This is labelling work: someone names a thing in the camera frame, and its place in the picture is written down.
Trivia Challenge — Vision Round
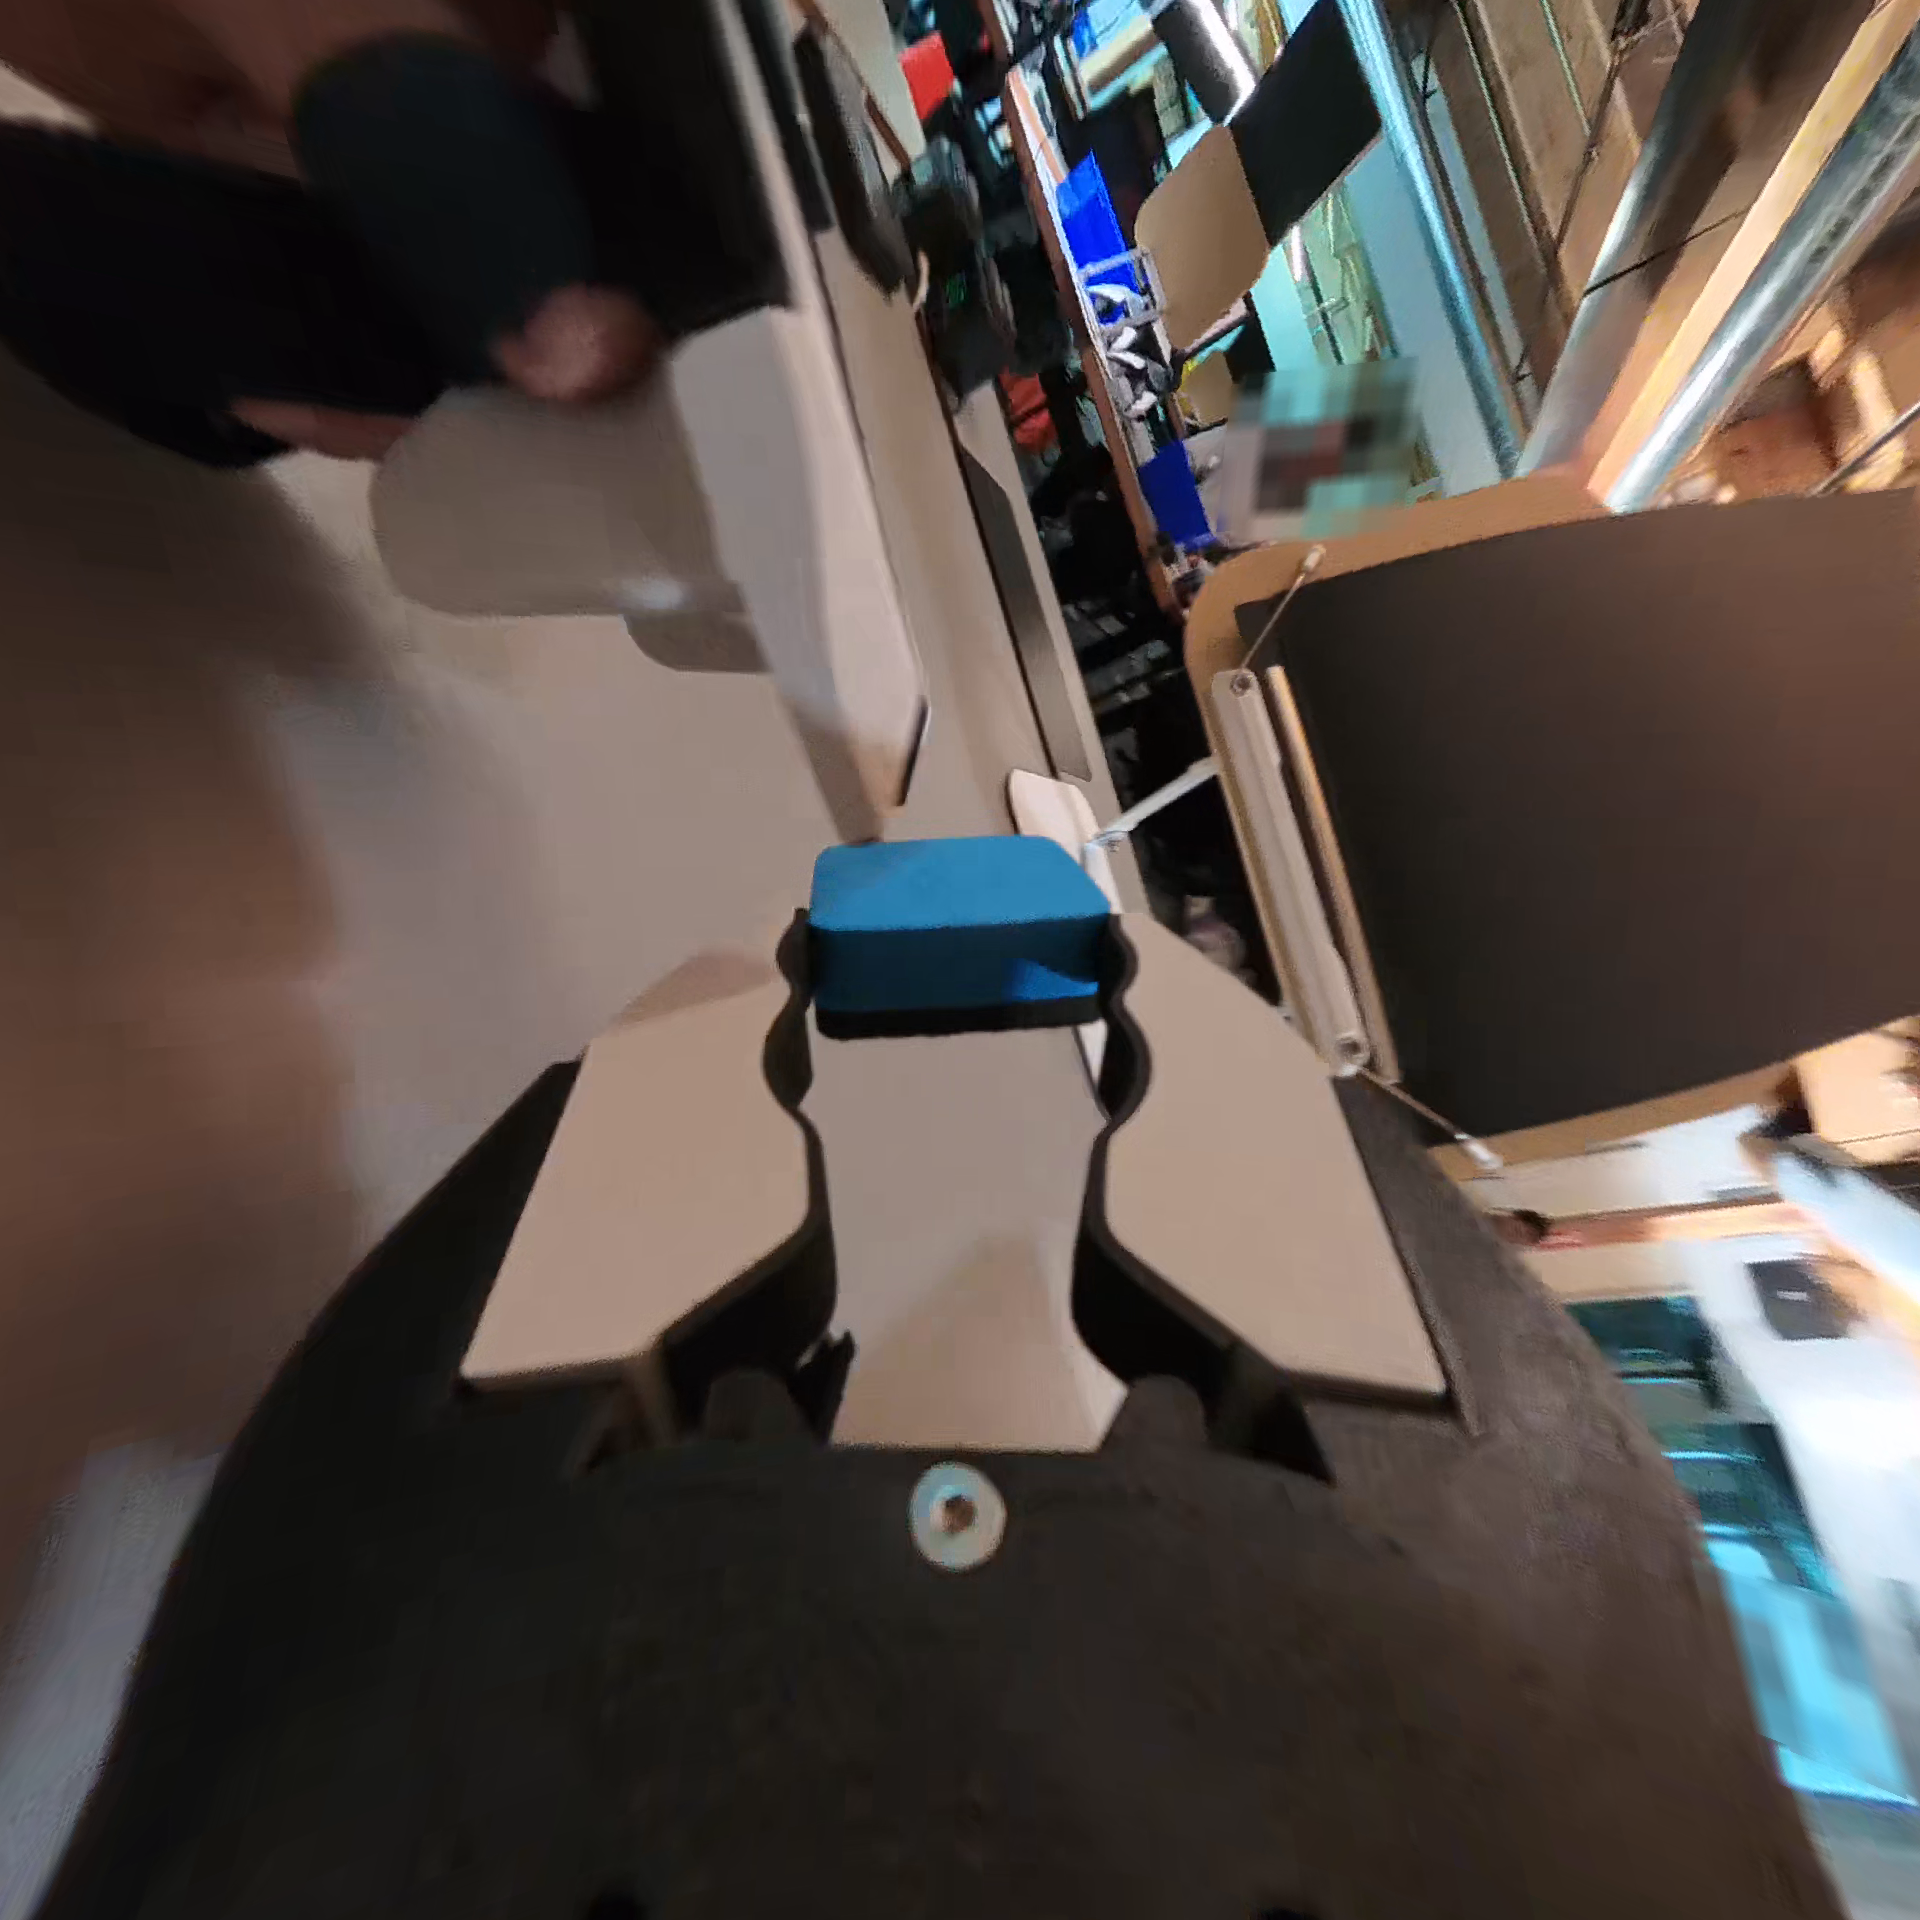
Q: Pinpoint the white monitor stand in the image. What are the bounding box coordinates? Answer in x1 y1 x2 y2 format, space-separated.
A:
1005 753 1221 888

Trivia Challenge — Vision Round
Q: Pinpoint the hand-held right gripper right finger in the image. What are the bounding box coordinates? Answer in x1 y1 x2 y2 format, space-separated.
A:
1076 911 1448 1465

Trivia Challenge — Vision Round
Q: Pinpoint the person's left hand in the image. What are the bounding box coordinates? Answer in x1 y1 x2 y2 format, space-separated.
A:
496 285 664 406

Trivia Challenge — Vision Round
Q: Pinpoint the grey desk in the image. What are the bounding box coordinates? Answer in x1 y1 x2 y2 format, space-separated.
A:
0 0 1150 1456

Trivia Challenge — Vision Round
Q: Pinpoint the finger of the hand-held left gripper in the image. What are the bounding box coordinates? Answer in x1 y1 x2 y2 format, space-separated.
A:
372 307 932 840
586 0 834 339

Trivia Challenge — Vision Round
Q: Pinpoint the black table mat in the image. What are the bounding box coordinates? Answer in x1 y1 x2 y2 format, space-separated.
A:
950 428 1098 784

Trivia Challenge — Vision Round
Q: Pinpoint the wooden background desk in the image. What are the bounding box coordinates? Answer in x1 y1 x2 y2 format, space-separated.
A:
1000 70 1186 608

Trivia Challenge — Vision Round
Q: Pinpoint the blue foam eraser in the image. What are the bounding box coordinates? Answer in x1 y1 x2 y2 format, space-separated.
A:
806 835 1120 1040

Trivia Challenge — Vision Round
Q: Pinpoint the tan cardboard panel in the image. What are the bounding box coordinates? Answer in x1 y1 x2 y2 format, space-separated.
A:
1132 0 1384 350

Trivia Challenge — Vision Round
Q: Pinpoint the blue storage bin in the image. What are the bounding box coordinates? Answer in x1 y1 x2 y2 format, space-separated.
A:
1136 440 1221 552
1054 150 1130 289

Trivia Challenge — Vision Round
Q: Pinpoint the person's torso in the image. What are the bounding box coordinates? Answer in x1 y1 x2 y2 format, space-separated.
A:
0 1440 197 1920

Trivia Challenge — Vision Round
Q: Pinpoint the person's left forearm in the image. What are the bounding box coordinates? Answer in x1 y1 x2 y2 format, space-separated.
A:
0 118 436 471

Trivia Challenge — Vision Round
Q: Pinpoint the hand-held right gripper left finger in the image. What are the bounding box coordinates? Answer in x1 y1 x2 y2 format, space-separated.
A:
461 908 834 1438

